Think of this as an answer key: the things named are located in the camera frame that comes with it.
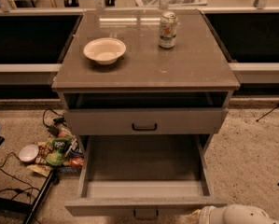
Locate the grey drawer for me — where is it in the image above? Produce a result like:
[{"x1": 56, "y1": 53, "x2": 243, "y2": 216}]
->
[
  {"x1": 63, "y1": 108, "x2": 228, "y2": 135},
  {"x1": 65, "y1": 134, "x2": 225, "y2": 220}
]

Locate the white paper bowl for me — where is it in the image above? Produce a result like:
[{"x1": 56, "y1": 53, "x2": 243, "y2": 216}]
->
[{"x1": 83, "y1": 37, "x2": 126, "y2": 65}]

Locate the green white soda can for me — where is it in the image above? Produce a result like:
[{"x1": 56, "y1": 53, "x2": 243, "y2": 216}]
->
[{"x1": 159, "y1": 11, "x2": 177, "y2": 49}]

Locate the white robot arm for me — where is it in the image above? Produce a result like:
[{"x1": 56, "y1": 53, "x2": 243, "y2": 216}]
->
[{"x1": 197, "y1": 204, "x2": 279, "y2": 224}]

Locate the green chip bag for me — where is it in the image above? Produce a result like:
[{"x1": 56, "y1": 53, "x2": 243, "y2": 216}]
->
[{"x1": 46, "y1": 138, "x2": 70, "y2": 166}]

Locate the black floor cable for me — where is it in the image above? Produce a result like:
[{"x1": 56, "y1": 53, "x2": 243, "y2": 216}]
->
[{"x1": 0, "y1": 152, "x2": 42, "y2": 203}]

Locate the small white floor bowl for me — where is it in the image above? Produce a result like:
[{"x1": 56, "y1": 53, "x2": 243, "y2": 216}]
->
[{"x1": 19, "y1": 145, "x2": 39, "y2": 162}]

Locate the black stand base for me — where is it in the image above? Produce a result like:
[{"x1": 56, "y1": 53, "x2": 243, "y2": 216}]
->
[{"x1": 0, "y1": 170, "x2": 58, "y2": 224}]

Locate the grey three-drawer cabinet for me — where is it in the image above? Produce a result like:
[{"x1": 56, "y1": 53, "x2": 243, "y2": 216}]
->
[{"x1": 50, "y1": 8, "x2": 241, "y2": 221}]

